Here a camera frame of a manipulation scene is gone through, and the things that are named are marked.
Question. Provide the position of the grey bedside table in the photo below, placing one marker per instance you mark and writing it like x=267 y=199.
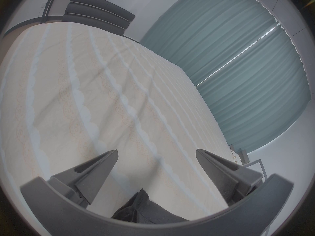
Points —
x=242 y=155

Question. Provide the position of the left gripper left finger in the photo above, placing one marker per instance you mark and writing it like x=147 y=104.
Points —
x=91 y=178

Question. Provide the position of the black T-shirt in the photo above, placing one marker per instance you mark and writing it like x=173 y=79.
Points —
x=147 y=210

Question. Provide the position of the blue-green curtain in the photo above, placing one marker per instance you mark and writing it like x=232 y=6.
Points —
x=209 y=33
x=258 y=95

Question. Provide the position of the bed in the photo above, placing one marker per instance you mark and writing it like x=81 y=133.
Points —
x=98 y=95

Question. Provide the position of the white printed pillow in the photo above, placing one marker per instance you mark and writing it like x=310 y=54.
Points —
x=235 y=157

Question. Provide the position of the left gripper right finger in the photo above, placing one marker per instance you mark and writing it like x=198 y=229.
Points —
x=227 y=178

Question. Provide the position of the black chest of drawers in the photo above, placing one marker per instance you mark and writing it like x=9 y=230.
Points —
x=98 y=12

